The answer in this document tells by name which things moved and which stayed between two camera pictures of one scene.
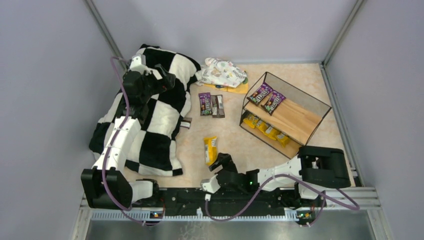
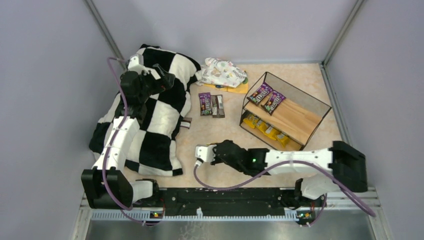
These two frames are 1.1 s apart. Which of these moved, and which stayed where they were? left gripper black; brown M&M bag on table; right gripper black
Moved: right gripper black
Stayed: left gripper black; brown M&M bag on table
